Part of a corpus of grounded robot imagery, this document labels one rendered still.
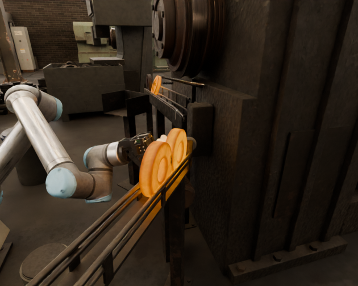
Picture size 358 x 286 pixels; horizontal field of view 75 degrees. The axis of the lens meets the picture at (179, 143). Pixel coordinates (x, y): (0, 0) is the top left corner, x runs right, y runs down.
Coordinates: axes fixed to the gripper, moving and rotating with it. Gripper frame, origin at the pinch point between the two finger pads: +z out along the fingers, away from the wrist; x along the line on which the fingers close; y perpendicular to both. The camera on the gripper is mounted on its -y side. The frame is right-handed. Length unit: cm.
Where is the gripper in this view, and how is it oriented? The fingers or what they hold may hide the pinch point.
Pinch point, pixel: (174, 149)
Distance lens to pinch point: 78.5
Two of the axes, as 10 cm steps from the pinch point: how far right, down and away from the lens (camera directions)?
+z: 9.0, -1.6, -4.0
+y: -2.9, -9.1, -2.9
